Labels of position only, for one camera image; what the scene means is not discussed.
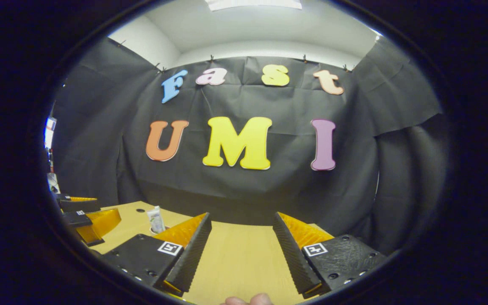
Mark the ceiling light panel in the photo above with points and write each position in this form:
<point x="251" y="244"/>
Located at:
<point x="252" y="4"/>

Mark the bright white panel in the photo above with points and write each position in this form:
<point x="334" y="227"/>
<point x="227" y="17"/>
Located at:
<point x="49" y="132"/>

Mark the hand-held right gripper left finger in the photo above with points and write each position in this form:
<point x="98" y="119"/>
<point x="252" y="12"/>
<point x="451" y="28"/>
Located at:
<point x="191" y="254"/>

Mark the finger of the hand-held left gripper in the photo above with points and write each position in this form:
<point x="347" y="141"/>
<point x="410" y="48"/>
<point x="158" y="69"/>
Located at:
<point x="100" y="224"/>
<point x="79" y="205"/>

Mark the black backdrop cloth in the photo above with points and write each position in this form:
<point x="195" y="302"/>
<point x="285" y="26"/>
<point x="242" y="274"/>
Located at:
<point x="248" y="190"/>

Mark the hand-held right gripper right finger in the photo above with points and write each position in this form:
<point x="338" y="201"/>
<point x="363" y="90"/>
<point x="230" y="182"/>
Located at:
<point x="295" y="258"/>

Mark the wooden desktop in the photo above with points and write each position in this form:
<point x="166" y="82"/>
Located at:
<point x="239" y="254"/>

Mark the white toothpaste tube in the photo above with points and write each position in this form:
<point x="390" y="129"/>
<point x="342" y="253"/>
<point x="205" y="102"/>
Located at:
<point x="156" y="218"/>

